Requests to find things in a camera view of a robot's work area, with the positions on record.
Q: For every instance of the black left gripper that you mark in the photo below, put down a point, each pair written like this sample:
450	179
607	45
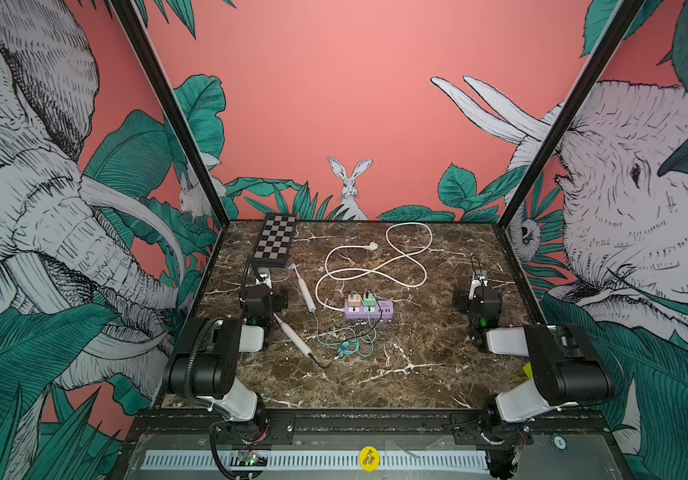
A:
279	300

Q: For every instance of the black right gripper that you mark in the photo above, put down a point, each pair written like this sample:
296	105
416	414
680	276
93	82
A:
464	306

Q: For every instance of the pink USB charger cube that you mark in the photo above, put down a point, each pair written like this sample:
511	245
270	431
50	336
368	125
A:
354	300

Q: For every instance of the green cube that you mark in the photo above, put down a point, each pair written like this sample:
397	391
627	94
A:
370	301

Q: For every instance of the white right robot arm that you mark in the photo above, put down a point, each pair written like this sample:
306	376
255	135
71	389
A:
567	370

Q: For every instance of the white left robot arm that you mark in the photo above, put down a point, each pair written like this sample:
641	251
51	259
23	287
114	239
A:
203	366

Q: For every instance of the black white chessboard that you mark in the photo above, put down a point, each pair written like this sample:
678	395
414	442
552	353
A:
275	240

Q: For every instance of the purple power strip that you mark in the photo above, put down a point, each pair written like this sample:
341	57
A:
383	310

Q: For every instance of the yellow round sticker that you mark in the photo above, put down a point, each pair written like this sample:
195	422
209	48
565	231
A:
370	459

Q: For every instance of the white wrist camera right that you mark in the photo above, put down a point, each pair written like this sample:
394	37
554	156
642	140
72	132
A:
479	279

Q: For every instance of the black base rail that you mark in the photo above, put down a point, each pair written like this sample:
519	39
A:
286	427

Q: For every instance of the white slotted cable duct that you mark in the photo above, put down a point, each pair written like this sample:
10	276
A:
471	461

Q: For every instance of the black enclosure corner post left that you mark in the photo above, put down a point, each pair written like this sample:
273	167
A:
128	15

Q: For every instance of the black enclosure corner post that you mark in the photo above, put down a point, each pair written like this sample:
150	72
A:
128	15
623	16

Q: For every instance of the black enclosure corner post right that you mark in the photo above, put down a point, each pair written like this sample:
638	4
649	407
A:
623	16

